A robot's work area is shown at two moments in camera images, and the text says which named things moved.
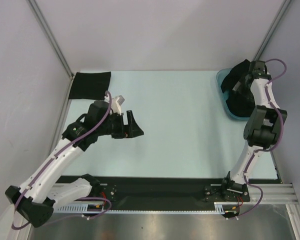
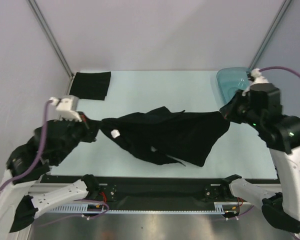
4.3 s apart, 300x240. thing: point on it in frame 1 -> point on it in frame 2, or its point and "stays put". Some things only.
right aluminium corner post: (272, 30) stays put
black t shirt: (241, 102) -> (163, 136)
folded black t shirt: (90, 85) stays put
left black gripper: (133, 129) -> (91, 127)
